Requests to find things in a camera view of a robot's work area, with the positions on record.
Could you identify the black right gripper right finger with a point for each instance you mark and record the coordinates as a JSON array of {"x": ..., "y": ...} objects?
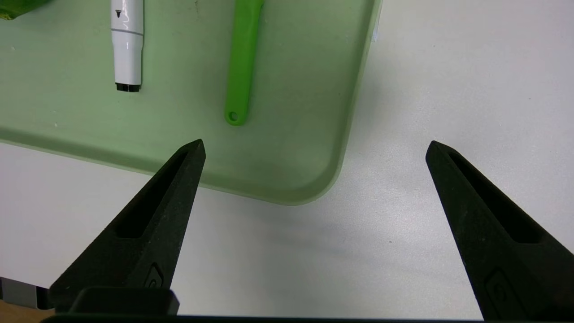
[{"x": 502, "y": 260}]

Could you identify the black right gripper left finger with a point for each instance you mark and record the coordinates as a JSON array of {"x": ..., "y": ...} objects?
[{"x": 148, "y": 233}]

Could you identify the white marker pen black cap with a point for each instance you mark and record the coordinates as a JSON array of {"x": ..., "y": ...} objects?
[{"x": 128, "y": 49}]

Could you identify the green lime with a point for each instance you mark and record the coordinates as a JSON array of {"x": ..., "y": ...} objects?
[{"x": 18, "y": 6}]

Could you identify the light green plastic tray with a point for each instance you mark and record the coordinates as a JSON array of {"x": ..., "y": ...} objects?
[{"x": 179, "y": 134}]

